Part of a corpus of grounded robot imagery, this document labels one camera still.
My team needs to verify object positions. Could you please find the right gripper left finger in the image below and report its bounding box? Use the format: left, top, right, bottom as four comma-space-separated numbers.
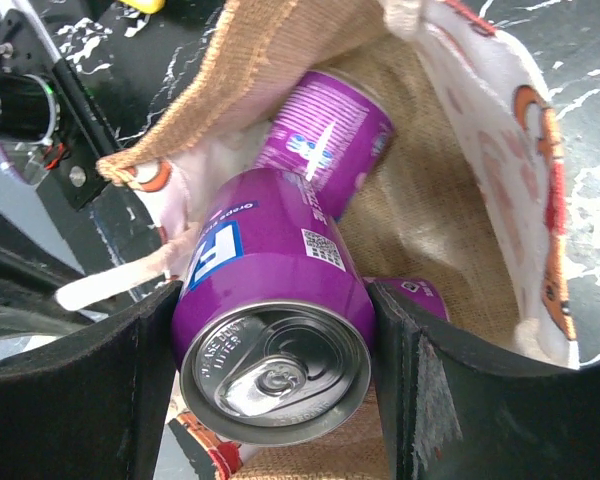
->
0, 282, 181, 479

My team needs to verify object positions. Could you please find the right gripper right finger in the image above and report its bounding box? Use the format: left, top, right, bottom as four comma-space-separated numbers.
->
368, 281, 600, 479

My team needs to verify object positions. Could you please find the purple fanta can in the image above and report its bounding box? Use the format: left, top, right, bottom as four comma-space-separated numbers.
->
255, 70, 395, 219
171, 168, 375, 446
363, 277, 450, 322

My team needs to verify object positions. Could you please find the burlap canvas tote bag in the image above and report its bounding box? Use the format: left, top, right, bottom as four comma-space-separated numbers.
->
56, 1, 579, 479

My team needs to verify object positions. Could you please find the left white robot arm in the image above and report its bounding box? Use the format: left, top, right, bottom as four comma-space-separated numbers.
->
0, 1, 117, 210

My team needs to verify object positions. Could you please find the yellow-framed whiteboard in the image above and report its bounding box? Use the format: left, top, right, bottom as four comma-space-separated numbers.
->
120, 0, 166, 15

